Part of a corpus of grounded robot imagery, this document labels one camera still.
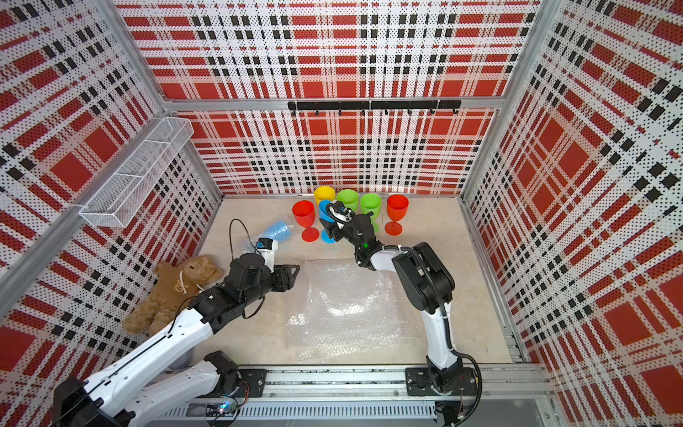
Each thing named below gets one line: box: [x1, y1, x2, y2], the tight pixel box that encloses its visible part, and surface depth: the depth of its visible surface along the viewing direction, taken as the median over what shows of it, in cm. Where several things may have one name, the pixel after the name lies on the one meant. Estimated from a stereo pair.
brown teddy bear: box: [122, 255, 224, 337], surface depth 86 cm
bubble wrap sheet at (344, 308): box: [285, 258, 421, 362], surface depth 84 cm
